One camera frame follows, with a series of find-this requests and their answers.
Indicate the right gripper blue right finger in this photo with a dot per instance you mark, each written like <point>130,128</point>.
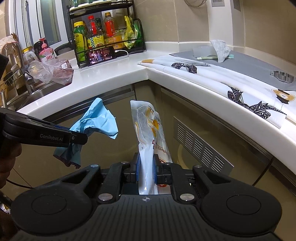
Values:
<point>175,176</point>

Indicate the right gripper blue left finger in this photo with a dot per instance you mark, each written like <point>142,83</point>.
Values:
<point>120,179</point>

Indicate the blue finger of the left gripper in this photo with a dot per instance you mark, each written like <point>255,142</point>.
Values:
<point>77,137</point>

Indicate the white yellow snack bag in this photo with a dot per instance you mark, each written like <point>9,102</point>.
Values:
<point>151,140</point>

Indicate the white toothbrush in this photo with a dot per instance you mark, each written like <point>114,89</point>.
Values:
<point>212,57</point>

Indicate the translucent plastic box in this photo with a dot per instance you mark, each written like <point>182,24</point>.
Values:
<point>204,51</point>

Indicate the white paper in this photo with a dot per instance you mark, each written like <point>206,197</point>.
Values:
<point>221,48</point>

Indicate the cabinet vent grille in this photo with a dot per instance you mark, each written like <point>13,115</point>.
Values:
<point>200,149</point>

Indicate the plastic bag with meat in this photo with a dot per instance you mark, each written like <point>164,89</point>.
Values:
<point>56,70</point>

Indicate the clear lidded jar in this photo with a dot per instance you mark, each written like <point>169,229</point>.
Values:
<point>29,56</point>

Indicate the pink soap dispenser bottle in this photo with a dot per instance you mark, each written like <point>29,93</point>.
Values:
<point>46,54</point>

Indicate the smartphone showing video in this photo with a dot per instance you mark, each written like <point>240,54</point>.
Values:
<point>99,55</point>

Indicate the green label oil bottle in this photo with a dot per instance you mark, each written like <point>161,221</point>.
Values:
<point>80,40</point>

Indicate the red cap sauce bottle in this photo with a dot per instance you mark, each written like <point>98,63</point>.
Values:
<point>95,34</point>

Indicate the orange cap oil bottle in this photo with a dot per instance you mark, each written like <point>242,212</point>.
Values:
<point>113,36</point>

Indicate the yellow green snack bag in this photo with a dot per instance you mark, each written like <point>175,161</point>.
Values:
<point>133,35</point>

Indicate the white patterned cloth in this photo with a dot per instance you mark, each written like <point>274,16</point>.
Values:
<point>262,99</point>

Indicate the grey counter mat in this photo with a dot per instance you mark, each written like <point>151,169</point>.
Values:
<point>247,65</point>

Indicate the metal cookie cutter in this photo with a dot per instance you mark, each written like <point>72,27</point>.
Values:
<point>283,77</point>

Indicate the wire mesh strainer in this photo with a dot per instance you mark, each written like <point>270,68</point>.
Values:
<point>195,3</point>

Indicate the left wall vent grille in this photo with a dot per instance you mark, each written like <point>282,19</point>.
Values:
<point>217,3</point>

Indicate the wall vent grille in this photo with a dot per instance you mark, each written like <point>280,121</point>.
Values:
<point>236,5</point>
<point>217,3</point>

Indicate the right wall vent grille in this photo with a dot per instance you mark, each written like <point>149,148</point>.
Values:
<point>236,5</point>

